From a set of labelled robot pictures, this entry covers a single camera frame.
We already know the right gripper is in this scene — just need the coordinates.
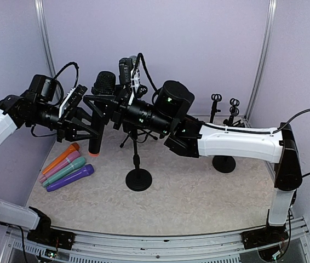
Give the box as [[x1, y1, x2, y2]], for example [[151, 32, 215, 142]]
[[81, 83, 172, 135]]

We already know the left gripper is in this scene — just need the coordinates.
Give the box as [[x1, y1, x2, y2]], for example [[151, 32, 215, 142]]
[[27, 101, 101, 142]]

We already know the orange microphone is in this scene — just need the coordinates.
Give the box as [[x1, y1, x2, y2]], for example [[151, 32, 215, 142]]
[[42, 142, 80, 175]]

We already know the black microphone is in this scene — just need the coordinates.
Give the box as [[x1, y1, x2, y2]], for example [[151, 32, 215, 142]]
[[88, 71, 117, 157]]

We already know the pink microphone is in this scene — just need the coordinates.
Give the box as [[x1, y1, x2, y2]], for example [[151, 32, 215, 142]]
[[38, 151, 81, 183]]

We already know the teal microphone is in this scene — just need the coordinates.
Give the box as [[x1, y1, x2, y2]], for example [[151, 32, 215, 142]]
[[42, 157, 86, 187]]

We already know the purple microphone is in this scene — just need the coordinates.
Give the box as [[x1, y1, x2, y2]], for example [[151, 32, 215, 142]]
[[45, 164, 95, 192]]

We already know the black tripod microphone stand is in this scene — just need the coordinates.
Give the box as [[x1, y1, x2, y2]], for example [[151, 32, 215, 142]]
[[119, 86, 158, 148]]

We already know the black desk stand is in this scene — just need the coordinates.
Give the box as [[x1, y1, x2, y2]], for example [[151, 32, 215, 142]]
[[209, 94, 222, 123]]

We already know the glitter microphone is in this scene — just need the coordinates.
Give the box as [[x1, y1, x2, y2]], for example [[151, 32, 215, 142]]
[[129, 55, 140, 67]]

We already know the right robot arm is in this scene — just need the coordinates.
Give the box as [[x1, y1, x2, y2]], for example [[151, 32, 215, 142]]
[[83, 81, 302, 249]]

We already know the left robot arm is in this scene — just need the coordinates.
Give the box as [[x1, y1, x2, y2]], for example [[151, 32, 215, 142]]
[[0, 75, 100, 249]]

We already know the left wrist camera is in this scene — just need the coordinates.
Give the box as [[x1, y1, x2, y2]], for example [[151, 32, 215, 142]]
[[58, 84, 88, 120]]

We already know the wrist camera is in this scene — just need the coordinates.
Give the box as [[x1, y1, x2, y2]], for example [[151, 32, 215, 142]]
[[118, 57, 140, 92], [58, 84, 88, 120]]

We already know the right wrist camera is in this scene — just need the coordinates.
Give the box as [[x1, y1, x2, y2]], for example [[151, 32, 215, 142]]
[[118, 57, 140, 92]]

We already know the left aluminium frame post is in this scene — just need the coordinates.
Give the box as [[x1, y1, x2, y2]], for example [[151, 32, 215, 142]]
[[34, 0, 56, 77]]

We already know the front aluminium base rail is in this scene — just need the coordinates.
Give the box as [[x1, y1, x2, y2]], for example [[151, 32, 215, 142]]
[[0, 219, 310, 263]]

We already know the aluminium corner frame post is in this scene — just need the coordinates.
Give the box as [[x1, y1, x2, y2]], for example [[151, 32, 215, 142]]
[[244, 0, 278, 122]]

